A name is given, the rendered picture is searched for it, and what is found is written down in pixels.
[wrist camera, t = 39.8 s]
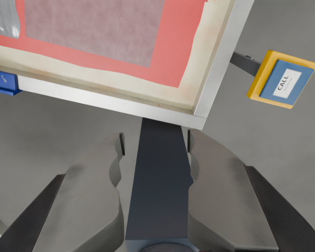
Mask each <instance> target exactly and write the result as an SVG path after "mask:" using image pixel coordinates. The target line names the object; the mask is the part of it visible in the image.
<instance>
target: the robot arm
mask: <svg viewBox="0 0 315 252"><path fill-rule="evenodd" d="M187 152H188V153H190V155H191V172H190V175H191V177H192V178H193V180H194V183H193V184H192V185H191V186H190V187H189V189H188V219H187V237H188V240H189V241H190V243H191V244H192V245H193V246H195V247H196V248H197V249H198V250H200V251H199V252H315V230H314V229H313V228H312V226H311V225H310V224H309V223H308V222H307V221H306V219H305V218H304V217H303V216H302V215H301V214H300V213H299V212H298V211H297V210H296V209H295V208H294V207H293V206H292V205H291V204H290V203H289V202H288V201H287V200H286V199H285V198H284V197H283V196H282V195H281V194H280V193H279V192H278V191H277V190H276V189H275V188H274V187H273V186H272V185H271V184H270V183H269V182H268V181H267V180H266V179H265V178H264V177H263V176H262V175H261V174H260V173H259V172H258V171H257V170H256V169H255V168H254V167H253V166H246V165H245V163H244V162H243V161H242V160H241V159H240V158H239V157H238V156H236V155H235V154H234V153H233V152H232V151H230V150H229V149H228V148H226V147H225V146H223V145H222V144H220V143H219V142H217V141H216V140H214V139H212V138H211V137H209V136H208V135H206V134H204V133H203V132H201V131H200V130H198V129H196V128H192V129H188V131H187ZM123 156H125V137H124V133H123V132H114V133H112V134H111V135H109V136H108V137H106V138H105V139H104V140H102V141H101V142H99V143H98V144H97V145H95V146H94V147H92V148H91V149H90V150H88V151H87V152H86V153H84V154H83V155H82V156H81V157H80V158H79V159H78V160H77V161H76V162H75V163H74V164H73V165H72V166H71V167H70V168H69V169H68V170H67V171H66V172H65V173H64V174H57V175H56V177H55V178H54V179H53V180H52V181H51V182H50V183H49V184H48V185H47V186H46V187H45V188H44V189H43V191H42V192H41V193H40V194H39V195H38V196H37V197H36V198H35V199H34V200H33V201H32V202H31V204H30V205H29V206H28V207H27V208H26V209H25V210H24V211H23V212H22V213H21V214H20V215H19V217H18V218H17V219H16V220H15V221H14V222H13V223H12V224H11V225H10V226H9V227H8V229H7V230H6V231H5V232H4V233H3V235H2V236H1V237H0V252H115V251H116V250H117V249H118V248H119V247H120V246H121V245H122V244H123V242H124V238H125V230H124V215H123V210H122V205H121V199H120V194H119V191H118V189H117V188H116V187H117V185H118V183H119V182H120V180H121V179H122V175H121V170H120V164H119V162H120V160H121V159H122V157H123ZM140 252H194V251H193V250H192V249H191V248H189V247H188V246H185V245H183V244H179V243H173V242H162V243H156V244H152V245H149V246H147V247H145V248H144V249H142V250H141V251H140Z"/></svg>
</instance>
